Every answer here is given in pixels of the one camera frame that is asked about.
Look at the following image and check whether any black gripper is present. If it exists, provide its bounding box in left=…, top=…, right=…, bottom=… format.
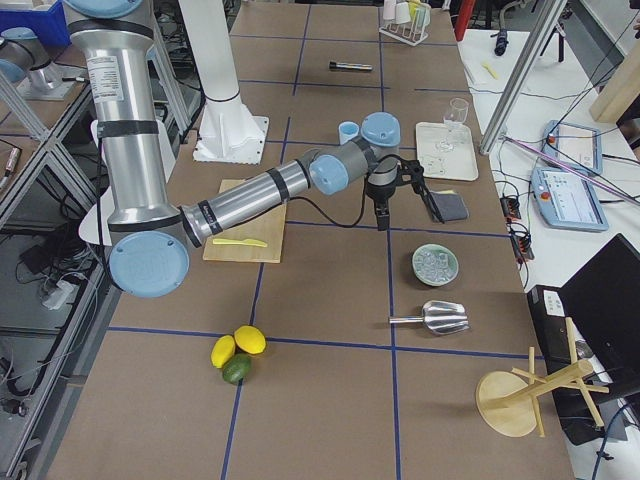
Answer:
left=365, top=159, right=398, bottom=231

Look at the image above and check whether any steel muddler black tip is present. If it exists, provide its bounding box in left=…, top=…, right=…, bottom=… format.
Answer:
left=328, top=61, right=373, bottom=73

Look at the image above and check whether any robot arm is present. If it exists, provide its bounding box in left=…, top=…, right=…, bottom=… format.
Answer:
left=64, top=1, right=400, bottom=298

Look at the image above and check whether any light blue plastic cup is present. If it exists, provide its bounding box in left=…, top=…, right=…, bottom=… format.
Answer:
left=338, top=121, right=360, bottom=145

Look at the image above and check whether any yellow lemon right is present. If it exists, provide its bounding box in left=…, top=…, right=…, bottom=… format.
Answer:
left=233, top=325, right=267, bottom=355

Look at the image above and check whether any yellow lemon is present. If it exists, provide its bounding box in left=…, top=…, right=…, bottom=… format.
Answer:
left=233, top=325, right=267, bottom=355
left=210, top=335, right=236, bottom=369

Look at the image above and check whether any yellow lemon left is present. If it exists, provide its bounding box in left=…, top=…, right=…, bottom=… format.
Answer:
left=210, top=335, right=236, bottom=369

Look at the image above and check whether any wooden cup tree stand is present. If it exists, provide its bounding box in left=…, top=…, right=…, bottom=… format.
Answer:
left=475, top=317, right=609, bottom=437

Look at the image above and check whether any grey folded cloth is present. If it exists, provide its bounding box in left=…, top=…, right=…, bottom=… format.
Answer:
left=431, top=192, right=469, bottom=223

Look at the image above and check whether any green bowl of ice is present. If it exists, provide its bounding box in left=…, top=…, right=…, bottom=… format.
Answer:
left=411, top=244, right=459, bottom=287

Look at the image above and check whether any cream bear serving tray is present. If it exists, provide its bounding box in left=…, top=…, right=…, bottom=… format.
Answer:
left=415, top=122, right=479, bottom=181

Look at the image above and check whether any bamboo cutting board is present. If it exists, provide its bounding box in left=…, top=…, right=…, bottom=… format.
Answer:
left=202, top=205, right=287, bottom=263

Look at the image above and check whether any steel ice scoop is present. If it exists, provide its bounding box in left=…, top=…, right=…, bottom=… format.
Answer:
left=388, top=300, right=470, bottom=336

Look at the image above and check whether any clear wine glass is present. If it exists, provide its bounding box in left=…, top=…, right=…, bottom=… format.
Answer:
left=435, top=98, right=469, bottom=152

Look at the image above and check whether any yellow plastic knife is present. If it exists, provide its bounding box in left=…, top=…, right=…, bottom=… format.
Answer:
left=211, top=237, right=268, bottom=248

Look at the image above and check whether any pink metal rod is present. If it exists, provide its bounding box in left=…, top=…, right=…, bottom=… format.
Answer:
left=502, top=133, right=640, bottom=205

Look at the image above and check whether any blue teach pendant near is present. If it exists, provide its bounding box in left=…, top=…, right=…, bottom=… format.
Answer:
left=530, top=167, right=609, bottom=232

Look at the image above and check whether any blue teach pendant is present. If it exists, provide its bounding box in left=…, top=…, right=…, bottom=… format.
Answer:
left=542, top=120, right=603, bottom=176
left=530, top=167, right=609, bottom=232

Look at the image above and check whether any green lime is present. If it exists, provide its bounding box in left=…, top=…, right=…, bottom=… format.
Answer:
left=222, top=353, right=252, bottom=385

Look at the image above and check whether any blue teach pendant far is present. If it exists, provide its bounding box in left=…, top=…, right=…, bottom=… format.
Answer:
left=542, top=120, right=603, bottom=176

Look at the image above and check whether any aluminium frame post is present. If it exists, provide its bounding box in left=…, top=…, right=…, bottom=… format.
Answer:
left=479, top=0, right=567, bottom=155

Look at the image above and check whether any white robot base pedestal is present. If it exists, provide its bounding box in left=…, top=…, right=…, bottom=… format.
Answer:
left=180, top=0, right=269, bottom=165

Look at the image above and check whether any white wire cup rack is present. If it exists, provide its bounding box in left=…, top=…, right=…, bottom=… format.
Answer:
left=379, top=0, right=431, bottom=46

